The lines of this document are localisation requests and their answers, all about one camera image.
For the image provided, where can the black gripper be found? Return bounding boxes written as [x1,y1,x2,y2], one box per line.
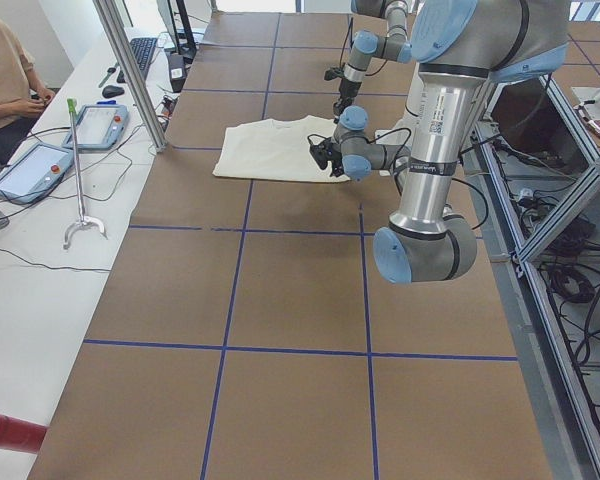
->
[325,140,344,178]
[333,77,361,123]

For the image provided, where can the cream long-sleeve cat shirt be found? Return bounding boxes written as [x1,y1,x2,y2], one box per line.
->
[213,115,349,183]

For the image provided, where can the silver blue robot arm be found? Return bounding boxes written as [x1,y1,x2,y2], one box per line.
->
[310,1,570,284]
[333,1,416,122]

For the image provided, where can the black keyboard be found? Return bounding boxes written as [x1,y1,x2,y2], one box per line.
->
[129,37,158,79]

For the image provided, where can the black computer mouse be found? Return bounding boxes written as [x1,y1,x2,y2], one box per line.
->
[101,85,125,99]

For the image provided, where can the far blue teach pendant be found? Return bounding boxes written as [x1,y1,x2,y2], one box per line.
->
[69,102,129,152]

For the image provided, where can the blue teach pendant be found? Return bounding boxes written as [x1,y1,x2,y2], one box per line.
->
[0,142,73,205]
[69,102,129,152]

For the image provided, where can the metal reacher grabber stick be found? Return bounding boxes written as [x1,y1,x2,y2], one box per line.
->
[63,98,107,251]

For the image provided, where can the near blue teach pendant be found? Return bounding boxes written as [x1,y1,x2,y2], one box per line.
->
[0,142,73,205]

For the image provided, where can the seated person beige shirt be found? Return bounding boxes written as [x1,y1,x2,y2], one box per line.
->
[0,19,55,165]

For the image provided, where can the red cylinder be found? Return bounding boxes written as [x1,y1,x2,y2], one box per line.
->
[0,414,47,454]

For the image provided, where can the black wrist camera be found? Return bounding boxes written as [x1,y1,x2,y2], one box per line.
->
[324,67,343,81]
[309,139,332,170]

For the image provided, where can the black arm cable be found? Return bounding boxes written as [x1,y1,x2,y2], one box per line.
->
[346,17,391,77]
[306,127,413,196]

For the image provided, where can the aluminium frame post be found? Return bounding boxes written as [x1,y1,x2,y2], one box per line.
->
[93,0,167,153]

